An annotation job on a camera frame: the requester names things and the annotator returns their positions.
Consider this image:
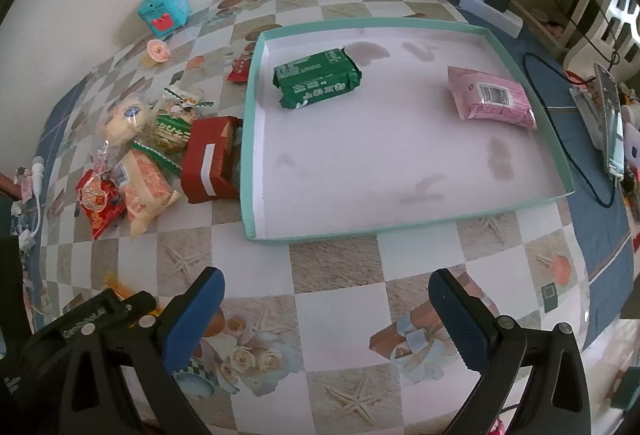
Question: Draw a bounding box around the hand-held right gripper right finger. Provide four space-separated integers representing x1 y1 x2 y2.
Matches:
428 268 594 435

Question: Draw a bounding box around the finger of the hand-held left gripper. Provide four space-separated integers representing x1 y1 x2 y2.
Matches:
29 289 159 358

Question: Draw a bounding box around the yellow cheese-shaped piece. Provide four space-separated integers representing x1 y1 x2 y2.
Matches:
146 39 172 65

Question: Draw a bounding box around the white corded device with plug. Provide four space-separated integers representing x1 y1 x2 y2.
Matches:
17 156 47 250

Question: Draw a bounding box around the smartphone on stand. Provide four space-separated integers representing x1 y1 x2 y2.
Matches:
593 63 627 179

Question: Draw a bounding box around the red cartoon snack packet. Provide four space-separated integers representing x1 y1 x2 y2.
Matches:
75 168 128 241

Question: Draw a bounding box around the red snack box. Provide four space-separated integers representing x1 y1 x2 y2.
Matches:
180 116 245 206

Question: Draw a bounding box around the small pink wrapper packet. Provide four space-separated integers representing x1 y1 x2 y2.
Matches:
14 167 34 202

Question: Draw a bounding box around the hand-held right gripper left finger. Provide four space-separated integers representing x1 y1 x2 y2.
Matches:
57 266 225 435

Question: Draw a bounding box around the small red candy packet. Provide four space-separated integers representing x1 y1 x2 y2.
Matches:
226 55 254 84

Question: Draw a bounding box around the green white snack packet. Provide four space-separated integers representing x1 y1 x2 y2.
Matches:
152 87 214 154

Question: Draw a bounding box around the teal cube toy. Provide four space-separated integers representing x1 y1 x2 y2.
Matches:
137 0 192 38

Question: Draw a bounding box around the pink snack packet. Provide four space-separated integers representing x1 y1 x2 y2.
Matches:
446 66 539 131

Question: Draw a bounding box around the beige orange snack packet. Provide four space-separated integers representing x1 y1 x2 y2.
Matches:
117 150 181 241

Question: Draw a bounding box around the teal shallow cardboard tray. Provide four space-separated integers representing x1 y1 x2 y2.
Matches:
239 17 576 246

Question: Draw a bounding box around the yellow pastry packet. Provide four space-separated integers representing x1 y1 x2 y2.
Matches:
102 97 154 146

